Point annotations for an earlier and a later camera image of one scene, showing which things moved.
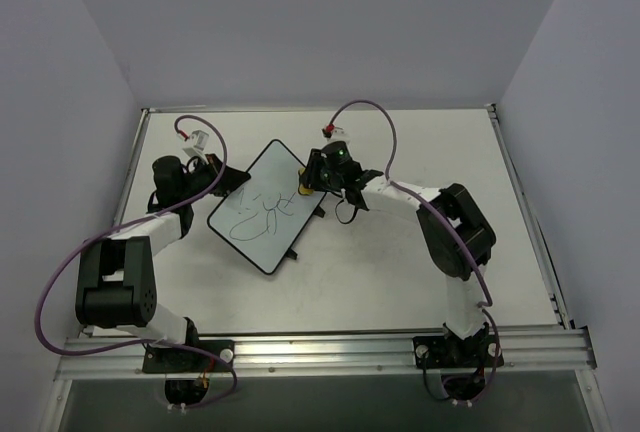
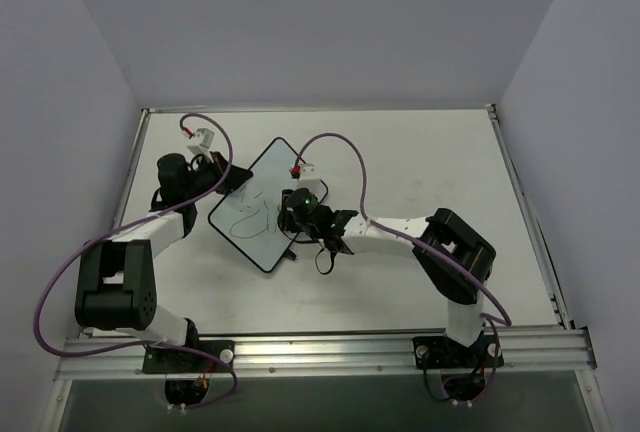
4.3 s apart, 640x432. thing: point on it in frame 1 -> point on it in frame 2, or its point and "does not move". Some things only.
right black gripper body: [311, 175] -> [288, 209]
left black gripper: [218, 172] does not move
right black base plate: [448, 351] does not move
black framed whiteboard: [263, 218] does not move
